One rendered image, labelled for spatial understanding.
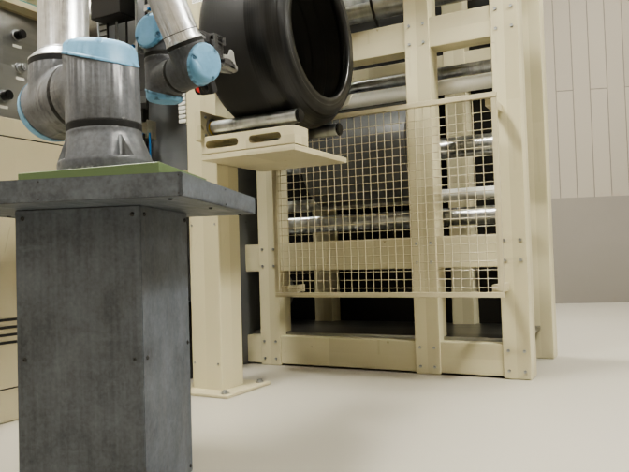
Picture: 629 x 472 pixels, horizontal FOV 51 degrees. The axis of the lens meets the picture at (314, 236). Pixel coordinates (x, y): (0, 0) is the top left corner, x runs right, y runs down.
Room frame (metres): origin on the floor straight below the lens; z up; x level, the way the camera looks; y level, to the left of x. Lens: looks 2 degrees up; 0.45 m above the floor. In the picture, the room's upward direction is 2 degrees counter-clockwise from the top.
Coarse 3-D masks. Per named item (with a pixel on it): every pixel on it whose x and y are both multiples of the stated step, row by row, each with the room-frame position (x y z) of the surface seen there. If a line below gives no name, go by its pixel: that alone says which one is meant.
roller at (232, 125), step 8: (272, 112) 2.08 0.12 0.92; (280, 112) 2.07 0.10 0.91; (288, 112) 2.05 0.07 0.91; (296, 112) 2.03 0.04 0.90; (224, 120) 2.17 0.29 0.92; (232, 120) 2.15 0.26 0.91; (240, 120) 2.13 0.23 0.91; (248, 120) 2.12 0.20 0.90; (256, 120) 2.10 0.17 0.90; (264, 120) 2.09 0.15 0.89; (272, 120) 2.08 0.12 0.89; (280, 120) 2.07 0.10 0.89; (288, 120) 2.05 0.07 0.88; (296, 120) 2.05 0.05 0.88; (216, 128) 2.18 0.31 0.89; (224, 128) 2.17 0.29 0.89; (232, 128) 2.16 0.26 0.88; (240, 128) 2.15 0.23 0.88; (248, 128) 2.14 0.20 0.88
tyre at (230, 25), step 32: (224, 0) 2.00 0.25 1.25; (256, 0) 1.94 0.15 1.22; (288, 0) 1.98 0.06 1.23; (320, 0) 2.39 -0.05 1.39; (224, 32) 2.00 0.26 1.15; (256, 32) 1.95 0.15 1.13; (288, 32) 1.98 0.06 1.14; (320, 32) 2.46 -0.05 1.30; (256, 64) 1.98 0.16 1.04; (288, 64) 1.99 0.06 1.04; (320, 64) 2.49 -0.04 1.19; (352, 64) 2.39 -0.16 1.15; (224, 96) 2.11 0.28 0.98; (256, 96) 2.06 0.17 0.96; (288, 96) 2.04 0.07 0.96; (320, 96) 2.15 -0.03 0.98; (256, 128) 2.23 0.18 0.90
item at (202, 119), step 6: (198, 114) 2.17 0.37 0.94; (204, 114) 2.18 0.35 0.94; (210, 114) 2.21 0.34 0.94; (198, 120) 2.17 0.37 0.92; (204, 120) 2.18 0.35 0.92; (210, 120) 2.20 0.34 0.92; (216, 120) 2.24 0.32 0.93; (198, 126) 2.17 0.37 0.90; (204, 126) 2.18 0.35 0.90; (198, 132) 2.17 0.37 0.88; (204, 132) 2.18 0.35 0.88; (210, 132) 2.20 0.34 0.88; (234, 132) 2.33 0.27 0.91; (198, 138) 2.17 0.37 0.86; (228, 144) 2.30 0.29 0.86; (234, 144) 2.33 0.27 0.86
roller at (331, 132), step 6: (324, 126) 2.31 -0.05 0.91; (330, 126) 2.29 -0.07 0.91; (336, 126) 2.28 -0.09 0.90; (342, 126) 2.31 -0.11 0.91; (312, 132) 2.33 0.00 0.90; (318, 132) 2.32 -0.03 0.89; (324, 132) 2.31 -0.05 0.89; (330, 132) 2.30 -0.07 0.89; (336, 132) 2.29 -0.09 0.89; (342, 132) 2.31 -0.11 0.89; (276, 138) 2.40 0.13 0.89; (312, 138) 2.34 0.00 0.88; (318, 138) 2.34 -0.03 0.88
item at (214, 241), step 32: (192, 96) 2.32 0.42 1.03; (192, 128) 2.32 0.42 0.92; (192, 160) 2.33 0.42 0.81; (192, 224) 2.33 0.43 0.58; (224, 224) 2.31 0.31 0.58; (192, 256) 2.33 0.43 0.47; (224, 256) 2.30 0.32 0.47; (192, 288) 2.33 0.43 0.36; (224, 288) 2.30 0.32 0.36; (192, 320) 2.33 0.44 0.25; (224, 320) 2.29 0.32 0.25; (224, 352) 2.29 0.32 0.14; (224, 384) 2.28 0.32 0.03
